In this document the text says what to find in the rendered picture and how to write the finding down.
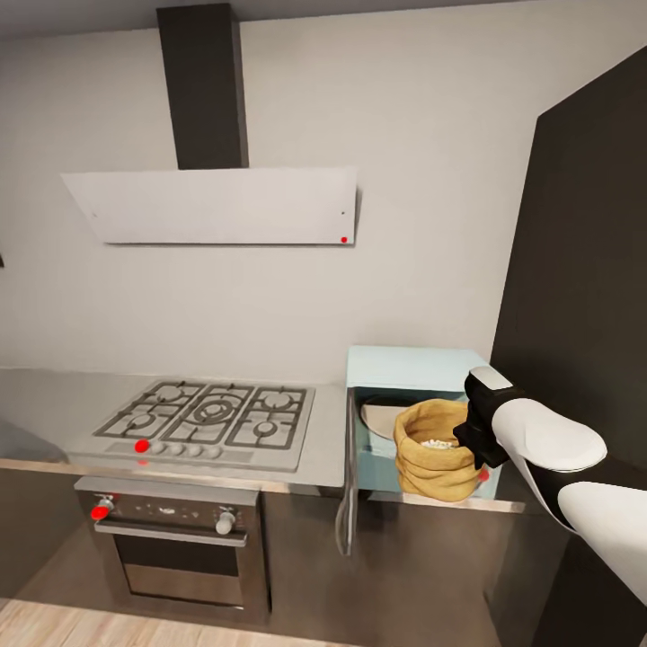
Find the oven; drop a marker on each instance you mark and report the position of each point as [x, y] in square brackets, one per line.
[191, 550]

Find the burner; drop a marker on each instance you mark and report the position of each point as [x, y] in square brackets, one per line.
[206, 423]

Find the popcorn bag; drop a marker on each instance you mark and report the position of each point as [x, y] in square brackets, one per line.
[443, 473]

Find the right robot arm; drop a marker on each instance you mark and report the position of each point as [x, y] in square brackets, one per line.
[568, 466]

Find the fridge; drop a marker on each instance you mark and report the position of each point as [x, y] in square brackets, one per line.
[572, 326]

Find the range hood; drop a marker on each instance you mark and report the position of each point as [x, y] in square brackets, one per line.
[214, 196]

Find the microwave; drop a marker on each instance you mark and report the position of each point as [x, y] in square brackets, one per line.
[383, 381]

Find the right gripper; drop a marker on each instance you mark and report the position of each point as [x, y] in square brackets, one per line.
[483, 443]

